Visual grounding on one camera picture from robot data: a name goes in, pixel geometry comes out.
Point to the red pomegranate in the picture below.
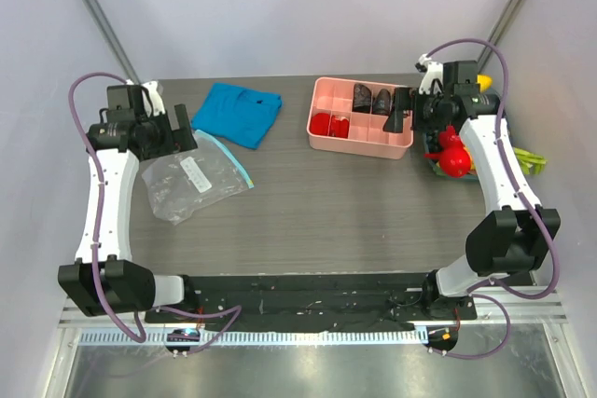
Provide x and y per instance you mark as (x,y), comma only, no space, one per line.
(449,138)

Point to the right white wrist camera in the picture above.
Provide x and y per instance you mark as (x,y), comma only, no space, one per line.
(432,74)

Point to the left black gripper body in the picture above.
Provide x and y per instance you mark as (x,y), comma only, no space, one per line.
(162,141)

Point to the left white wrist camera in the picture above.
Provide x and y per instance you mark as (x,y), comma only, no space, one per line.
(145,99)

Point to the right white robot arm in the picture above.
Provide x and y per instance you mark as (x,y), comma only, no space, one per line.
(517,232)

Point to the blue folded cloth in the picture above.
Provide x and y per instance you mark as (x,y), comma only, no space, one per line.
(242,116)

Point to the yellow mango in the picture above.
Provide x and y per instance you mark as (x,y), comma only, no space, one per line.
(484,82)

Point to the green celery stalks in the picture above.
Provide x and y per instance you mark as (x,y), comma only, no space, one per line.
(530,163)

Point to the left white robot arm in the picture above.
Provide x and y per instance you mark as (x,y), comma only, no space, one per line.
(103,279)

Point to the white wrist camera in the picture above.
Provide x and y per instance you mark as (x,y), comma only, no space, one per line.
(432,74)
(145,99)

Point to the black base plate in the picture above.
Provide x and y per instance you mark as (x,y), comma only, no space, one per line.
(314,303)

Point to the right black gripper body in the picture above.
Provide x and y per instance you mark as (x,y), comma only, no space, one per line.
(406,102)

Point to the clear zip top bag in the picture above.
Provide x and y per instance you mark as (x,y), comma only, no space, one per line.
(181,184)

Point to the red apple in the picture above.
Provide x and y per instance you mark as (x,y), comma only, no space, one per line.
(455,162)

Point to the red item in tray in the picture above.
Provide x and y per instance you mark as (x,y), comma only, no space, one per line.
(339,127)
(320,123)

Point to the dark patterned roll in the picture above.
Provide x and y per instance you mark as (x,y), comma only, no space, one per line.
(383,103)
(362,99)

